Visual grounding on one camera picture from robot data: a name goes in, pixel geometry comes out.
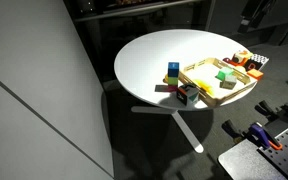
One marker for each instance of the magenta block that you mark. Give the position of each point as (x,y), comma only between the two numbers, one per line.
(173,88)

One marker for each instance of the green block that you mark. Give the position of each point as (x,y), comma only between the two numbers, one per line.
(173,81)

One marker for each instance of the blue block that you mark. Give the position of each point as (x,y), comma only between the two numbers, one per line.
(173,69)

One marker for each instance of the wooden tray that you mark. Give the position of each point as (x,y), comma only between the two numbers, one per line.
(217,97)

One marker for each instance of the orange block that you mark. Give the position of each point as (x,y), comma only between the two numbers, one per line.
(255,74)

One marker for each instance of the flat grey card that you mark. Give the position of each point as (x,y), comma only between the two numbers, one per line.
(160,88)

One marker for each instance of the small yellow piece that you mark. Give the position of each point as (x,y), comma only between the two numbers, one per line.
(166,78)

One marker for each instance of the black white patterned cube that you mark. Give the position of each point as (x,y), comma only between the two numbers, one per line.
(187,95)

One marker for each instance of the white table base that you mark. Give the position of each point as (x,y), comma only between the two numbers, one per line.
(187,131)

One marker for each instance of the yellow toy piece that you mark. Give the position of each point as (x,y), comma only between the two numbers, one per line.
(205,85)

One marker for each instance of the green cube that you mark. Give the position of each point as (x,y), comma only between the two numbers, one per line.
(224,73)

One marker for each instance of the grey cube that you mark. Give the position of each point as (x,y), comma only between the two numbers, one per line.
(229,82)

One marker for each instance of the dark red ball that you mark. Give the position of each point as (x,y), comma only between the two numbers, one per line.
(229,61)

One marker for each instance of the white ball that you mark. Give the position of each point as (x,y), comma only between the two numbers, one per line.
(241,69)

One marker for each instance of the black white patterned box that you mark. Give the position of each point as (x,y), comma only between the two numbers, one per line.
(259,61)

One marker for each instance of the dark platform table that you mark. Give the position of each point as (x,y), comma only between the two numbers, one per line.
(244,163)

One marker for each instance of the orange clamp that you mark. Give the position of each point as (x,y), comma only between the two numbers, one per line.
(260,134)

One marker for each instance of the grey shelf rail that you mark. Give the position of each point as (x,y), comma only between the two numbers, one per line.
(134,10)

